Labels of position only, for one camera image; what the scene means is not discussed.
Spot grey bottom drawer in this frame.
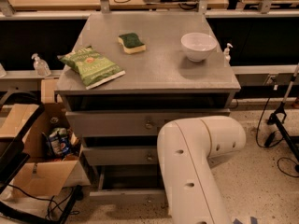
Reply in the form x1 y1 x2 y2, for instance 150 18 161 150
90 164 166 204

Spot grey drawer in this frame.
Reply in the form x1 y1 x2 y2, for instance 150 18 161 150
83 146 158 166
90 164 166 204
66 109 230 137

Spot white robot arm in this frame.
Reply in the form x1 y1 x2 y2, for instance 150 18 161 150
157 116 246 224

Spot grey drawer cabinet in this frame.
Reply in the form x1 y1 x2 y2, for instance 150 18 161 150
55 12 241 203

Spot grey middle drawer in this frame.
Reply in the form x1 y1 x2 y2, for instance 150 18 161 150
83 146 158 166

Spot grey top drawer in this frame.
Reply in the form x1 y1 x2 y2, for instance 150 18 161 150
66 109 230 137

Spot open cardboard box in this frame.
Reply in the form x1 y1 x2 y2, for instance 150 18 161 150
3 78 91 200

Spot green yellow sponge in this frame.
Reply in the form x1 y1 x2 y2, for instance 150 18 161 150
118 33 146 54

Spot green chip bag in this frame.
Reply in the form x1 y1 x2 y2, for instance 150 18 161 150
58 47 125 90

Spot white bowl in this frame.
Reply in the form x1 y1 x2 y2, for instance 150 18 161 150
180 33 218 62

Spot small pump bottle right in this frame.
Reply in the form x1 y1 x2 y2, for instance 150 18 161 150
223 43 233 63

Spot snack packages in box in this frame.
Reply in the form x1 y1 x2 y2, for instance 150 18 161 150
42 128 75 158

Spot clear sanitizer bottle left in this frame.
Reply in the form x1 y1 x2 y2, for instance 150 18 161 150
32 53 51 77

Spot black tripod stand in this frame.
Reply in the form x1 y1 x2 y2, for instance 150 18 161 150
266 63 299 173

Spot black floor cable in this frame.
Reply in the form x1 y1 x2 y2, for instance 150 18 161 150
255 75 299 179

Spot black cart frame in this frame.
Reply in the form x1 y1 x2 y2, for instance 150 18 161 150
0 90 83 224

